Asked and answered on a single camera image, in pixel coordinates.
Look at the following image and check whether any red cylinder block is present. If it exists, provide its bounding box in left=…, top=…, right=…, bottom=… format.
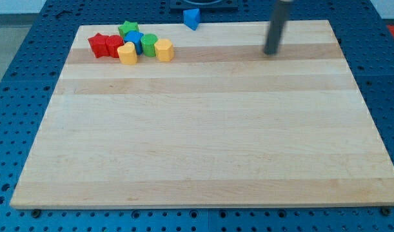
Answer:
left=106, top=35, right=124, bottom=58

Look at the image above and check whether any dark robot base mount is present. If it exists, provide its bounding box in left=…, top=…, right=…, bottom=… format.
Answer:
left=168, top=0, right=239, bottom=11

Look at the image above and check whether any red star block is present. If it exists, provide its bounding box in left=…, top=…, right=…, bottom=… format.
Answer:
left=88, top=33, right=110, bottom=58

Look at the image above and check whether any light wooden board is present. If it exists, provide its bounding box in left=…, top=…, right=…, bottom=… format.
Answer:
left=10, top=20, right=394, bottom=209

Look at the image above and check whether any green star block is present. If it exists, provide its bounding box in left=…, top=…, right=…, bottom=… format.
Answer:
left=118, top=21, right=139, bottom=38

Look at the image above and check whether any blue cube block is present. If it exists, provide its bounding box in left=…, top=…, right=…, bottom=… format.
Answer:
left=124, top=30, right=144, bottom=55

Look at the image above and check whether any grey cylindrical pointer rod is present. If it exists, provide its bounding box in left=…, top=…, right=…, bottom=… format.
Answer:
left=263, top=0, right=293, bottom=55

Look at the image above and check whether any green cylinder block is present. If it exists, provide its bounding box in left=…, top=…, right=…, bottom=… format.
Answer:
left=141, top=34, right=158, bottom=57

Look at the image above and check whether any yellow heart block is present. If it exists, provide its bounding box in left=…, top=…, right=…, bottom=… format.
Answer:
left=117, top=42, right=138, bottom=65

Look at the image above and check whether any blue triangular block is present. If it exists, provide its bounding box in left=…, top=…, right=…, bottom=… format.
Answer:
left=183, top=8, right=201, bottom=30

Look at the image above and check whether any yellow hexagon block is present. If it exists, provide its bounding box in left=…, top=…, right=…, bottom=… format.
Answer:
left=154, top=39, right=175, bottom=62

